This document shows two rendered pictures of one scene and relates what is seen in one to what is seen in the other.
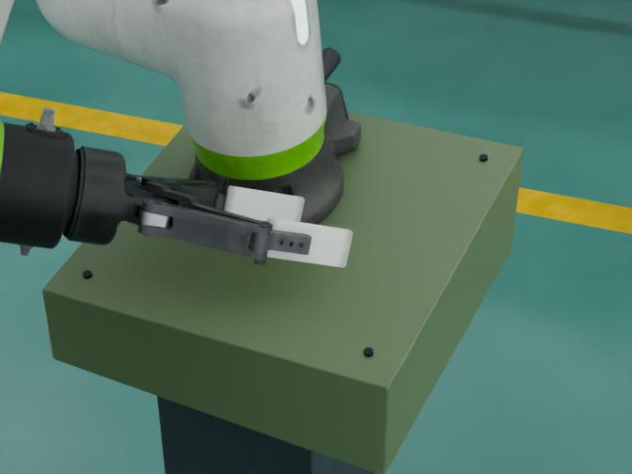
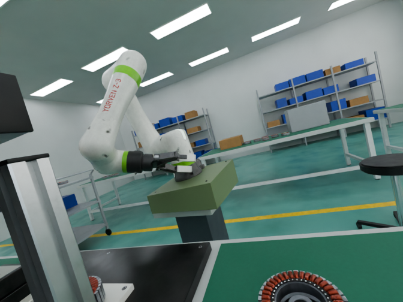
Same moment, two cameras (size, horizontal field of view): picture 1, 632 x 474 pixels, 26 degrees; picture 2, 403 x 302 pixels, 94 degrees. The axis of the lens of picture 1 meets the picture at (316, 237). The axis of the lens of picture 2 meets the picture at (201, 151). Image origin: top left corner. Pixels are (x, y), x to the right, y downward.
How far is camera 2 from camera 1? 63 cm
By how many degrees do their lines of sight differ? 35
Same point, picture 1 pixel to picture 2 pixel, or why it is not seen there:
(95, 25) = (153, 151)
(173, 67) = (165, 150)
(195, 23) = (165, 138)
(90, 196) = (145, 157)
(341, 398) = (202, 190)
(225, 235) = (169, 154)
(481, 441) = not seen: hidden behind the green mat
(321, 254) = (190, 159)
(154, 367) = (168, 204)
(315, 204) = (195, 171)
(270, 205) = (185, 168)
